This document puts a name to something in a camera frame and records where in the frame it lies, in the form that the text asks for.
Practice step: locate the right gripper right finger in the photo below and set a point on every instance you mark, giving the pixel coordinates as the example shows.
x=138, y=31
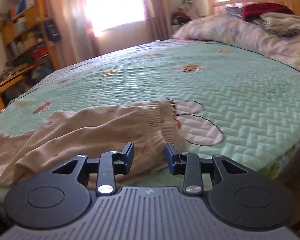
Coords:
x=191, y=166

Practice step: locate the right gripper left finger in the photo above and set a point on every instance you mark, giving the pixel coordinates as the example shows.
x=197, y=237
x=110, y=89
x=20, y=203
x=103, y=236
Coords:
x=108, y=165

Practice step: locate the beige smiley print baby garment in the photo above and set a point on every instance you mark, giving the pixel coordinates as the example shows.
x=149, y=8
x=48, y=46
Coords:
x=149, y=125

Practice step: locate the green quilted bee bedspread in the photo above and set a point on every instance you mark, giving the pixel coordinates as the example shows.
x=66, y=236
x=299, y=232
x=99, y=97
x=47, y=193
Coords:
x=227, y=100

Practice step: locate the black bag on shelf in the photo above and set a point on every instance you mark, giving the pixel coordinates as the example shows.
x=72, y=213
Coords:
x=52, y=31

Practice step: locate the wooden bookshelf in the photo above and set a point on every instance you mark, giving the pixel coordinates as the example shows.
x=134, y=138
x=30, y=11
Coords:
x=24, y=36

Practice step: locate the cluttered nightstand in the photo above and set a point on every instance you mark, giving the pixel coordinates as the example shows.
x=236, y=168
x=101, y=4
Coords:
x=185, y=12

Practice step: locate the floral folded duvet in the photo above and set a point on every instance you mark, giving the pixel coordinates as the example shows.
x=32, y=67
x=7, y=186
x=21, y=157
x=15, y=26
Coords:
x=236, y=32

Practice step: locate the dark red cloth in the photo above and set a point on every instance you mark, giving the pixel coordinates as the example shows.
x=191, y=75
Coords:
x=253, y=11

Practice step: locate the pink window curtains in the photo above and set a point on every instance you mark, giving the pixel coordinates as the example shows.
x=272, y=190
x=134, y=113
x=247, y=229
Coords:
x=90, y=28

